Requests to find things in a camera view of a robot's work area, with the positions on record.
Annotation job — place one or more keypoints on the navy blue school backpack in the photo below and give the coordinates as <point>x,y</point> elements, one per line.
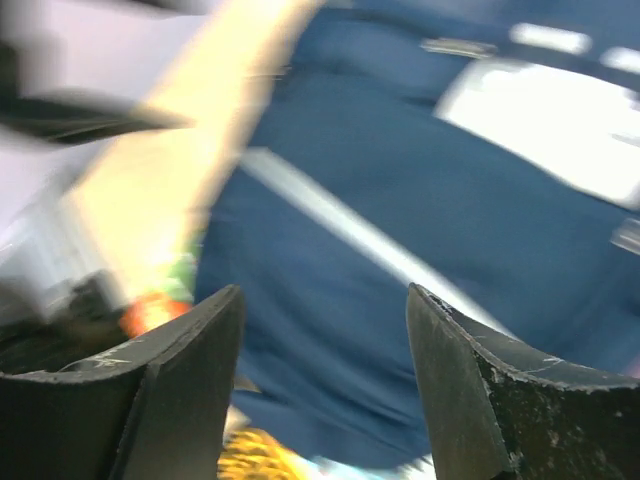
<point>487,151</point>

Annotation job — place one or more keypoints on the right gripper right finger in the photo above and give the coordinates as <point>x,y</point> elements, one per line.
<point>497,408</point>

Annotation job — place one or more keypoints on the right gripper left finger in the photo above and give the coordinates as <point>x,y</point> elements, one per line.
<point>79,402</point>

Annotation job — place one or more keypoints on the orange 78-storey treehouse book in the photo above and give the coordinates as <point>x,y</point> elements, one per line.
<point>169,297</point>

